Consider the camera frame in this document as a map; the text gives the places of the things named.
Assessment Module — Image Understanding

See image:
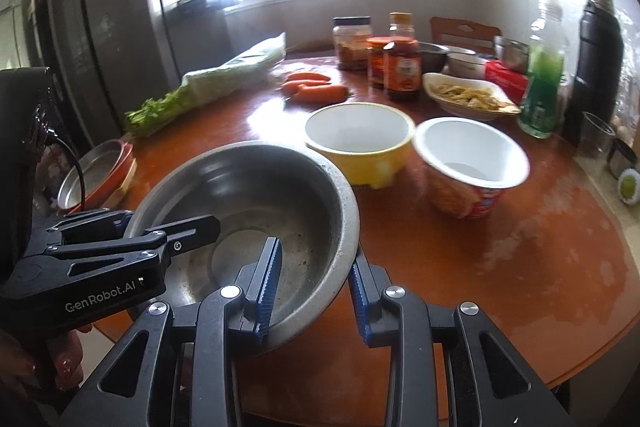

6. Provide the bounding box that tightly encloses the red-lidded sauce jar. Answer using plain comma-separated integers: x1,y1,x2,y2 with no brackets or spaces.
366,37,396,88

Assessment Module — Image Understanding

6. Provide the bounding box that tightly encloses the small steel container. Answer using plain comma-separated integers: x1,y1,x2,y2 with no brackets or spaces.
494,36,531,75

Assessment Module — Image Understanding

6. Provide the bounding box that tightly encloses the large carrot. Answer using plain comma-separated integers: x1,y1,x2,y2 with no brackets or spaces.
295,84,349,104

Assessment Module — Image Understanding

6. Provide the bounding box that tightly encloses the celery in plastic bag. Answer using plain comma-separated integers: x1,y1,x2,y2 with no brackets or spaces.
124,32,287,138

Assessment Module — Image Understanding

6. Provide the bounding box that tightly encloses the dark sauce jar red label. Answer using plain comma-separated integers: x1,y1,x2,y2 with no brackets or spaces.
384,12,422,102

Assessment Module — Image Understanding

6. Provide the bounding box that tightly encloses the green and white round object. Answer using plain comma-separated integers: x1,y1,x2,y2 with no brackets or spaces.
617,170,640,204

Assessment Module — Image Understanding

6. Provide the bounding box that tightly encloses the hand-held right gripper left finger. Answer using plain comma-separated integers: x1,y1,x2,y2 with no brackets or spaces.
70,236,286,427

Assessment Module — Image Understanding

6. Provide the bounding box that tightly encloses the red paper noodle cup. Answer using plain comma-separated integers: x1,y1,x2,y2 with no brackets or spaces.
412,117,531,220

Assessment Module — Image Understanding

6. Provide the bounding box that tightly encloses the round steel pan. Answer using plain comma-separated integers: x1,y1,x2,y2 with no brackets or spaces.
56,141,126,212

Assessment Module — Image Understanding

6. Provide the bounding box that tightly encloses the clear plastic bag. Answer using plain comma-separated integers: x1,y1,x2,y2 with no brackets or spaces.
612,7,640,142

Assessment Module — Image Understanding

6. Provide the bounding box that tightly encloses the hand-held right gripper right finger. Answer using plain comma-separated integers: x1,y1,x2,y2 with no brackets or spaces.
348,251,576,427

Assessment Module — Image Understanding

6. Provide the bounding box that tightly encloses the black-lidded pickle jar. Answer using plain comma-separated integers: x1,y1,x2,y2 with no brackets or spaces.
332,16,373,72

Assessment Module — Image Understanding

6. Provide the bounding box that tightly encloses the yellow shell-shaped plate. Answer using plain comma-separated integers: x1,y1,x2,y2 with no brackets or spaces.
107,161,138,208

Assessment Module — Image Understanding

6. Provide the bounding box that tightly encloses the small black cup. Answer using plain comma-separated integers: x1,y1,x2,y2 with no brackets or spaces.
607,138,639,180

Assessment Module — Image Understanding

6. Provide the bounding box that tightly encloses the white bowl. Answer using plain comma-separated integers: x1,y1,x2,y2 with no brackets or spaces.
446,47,488,80

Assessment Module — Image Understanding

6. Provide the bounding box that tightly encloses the yellow bowl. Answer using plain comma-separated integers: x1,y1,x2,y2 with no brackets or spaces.
304,103,417,188

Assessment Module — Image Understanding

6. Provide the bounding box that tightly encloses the white dish of food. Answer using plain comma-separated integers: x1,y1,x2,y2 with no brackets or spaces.
422,72,522,122

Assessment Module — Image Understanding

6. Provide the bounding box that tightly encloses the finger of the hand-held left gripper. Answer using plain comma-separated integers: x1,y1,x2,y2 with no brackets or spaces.
47,209,133,248
45,214,222,280

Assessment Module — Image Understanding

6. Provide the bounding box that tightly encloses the red box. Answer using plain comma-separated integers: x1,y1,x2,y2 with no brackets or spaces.
485,60,530,105

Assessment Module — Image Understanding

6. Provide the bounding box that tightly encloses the wooden chair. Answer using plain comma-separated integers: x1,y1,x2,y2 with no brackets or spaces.
430,17,502,58

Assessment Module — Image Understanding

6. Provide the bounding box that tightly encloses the black cable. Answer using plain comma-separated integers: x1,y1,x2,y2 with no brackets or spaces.
35,104,86,210

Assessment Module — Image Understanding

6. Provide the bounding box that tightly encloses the green drink bottle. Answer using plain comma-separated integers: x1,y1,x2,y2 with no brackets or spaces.
517,0,568,139

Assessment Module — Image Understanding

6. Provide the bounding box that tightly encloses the grey refrigerator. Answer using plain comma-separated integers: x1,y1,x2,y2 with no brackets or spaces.
50,0,231,142

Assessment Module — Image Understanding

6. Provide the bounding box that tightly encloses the person's left hand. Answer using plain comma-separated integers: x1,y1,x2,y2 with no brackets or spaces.
0,327,86,408

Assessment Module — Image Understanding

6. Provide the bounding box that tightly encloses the black thermos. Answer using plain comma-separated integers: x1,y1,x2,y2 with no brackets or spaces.
564,0,625,142

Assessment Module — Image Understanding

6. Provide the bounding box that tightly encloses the large steel bowl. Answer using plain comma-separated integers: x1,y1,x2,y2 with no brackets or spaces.
120,140,361,353

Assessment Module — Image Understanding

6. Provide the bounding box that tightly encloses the glass door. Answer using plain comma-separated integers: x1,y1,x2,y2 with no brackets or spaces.
0,0,51,70

